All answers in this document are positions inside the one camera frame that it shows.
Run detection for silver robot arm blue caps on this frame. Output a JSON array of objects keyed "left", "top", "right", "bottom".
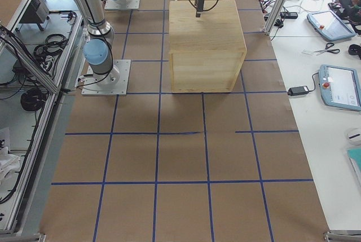
[{"left": 76, "top": 0, "right": 205, "bottom": 88}]

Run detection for wooden drawer cabinet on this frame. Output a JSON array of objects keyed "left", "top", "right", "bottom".
[{"left": 169, "top": 0, "right": 247, "bottom": 93}]

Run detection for black power adapter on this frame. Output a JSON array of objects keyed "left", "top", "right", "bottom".
[{"left": 287, "top": 86, "right": 310, "bottom": 96}]

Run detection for blue teach pendant far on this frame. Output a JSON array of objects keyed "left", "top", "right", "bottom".
[{"left": 307, "top": 10, "right": 356, "bottom": 42}]

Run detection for blue teach pendant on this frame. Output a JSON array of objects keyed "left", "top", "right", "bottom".
[
  {"left": 319, "top": 64, "right": 360, "bottom": 112},
  {"left": 307, "top": 10, "right": 356, "bottom": 42}
]

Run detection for blue teach pendant near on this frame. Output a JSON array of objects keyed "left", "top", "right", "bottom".
[{"left": 319, "top": 64, "right": 360, "bottom": 112}]

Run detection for black handled scissors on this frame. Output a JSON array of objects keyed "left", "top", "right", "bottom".
[{"left": 314, "top": 42, "right": 340, "bottom": 55}]

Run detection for black coiled cables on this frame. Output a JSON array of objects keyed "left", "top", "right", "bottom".
[{"left": 20, "top": 88, "right": 47, "bottom": 112}]

